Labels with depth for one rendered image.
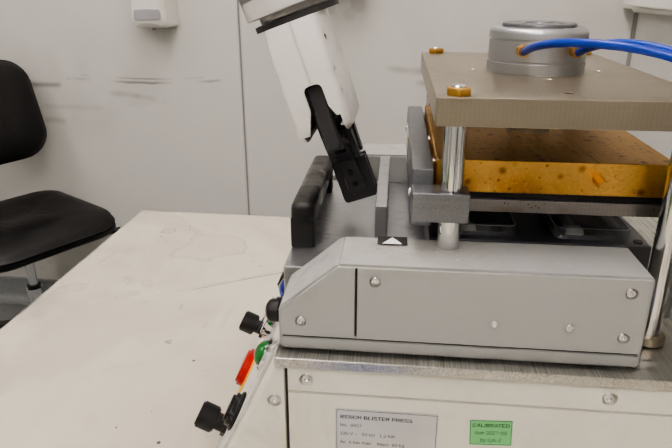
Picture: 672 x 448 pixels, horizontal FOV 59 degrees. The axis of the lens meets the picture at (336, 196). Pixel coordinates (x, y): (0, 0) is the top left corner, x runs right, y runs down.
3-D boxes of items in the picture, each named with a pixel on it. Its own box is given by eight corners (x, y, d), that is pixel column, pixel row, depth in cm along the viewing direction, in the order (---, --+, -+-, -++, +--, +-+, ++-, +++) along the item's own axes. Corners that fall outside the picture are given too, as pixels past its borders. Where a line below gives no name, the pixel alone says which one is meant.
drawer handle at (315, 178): (333, 190, 64) (333, 154, 62) (314, 248, 50) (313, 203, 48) (314, 189, 64) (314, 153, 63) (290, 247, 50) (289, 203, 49)
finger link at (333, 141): (299, 57, 50) (321, 90, 55) (315, 136, 46) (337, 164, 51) (312, 52, 49) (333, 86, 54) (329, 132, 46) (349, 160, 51)
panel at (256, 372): (267, 321, 79) (325, 205, 73) (194, 509, 51) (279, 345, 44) (253, 315, 79) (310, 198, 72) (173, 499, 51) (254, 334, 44)
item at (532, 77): (642, 139, 65) (664, 15, 60) (840, 267, 36) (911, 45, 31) (417, 134, 67) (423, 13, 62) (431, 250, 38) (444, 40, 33)
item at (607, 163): (586, 145, 62) (600, 53, 59) (680, 226, 42) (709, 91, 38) (421, 141, 64) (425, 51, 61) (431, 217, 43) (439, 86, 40)
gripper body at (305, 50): (264, 15, 56) (306, 125, 59) (237, 21, 46) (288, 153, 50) (339, -14, 54) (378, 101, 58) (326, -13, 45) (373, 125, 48)
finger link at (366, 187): (322, 135, 54) (346, 201, 56) (317, 144, 51) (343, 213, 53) (355, 124, 53) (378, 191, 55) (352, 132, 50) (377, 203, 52)
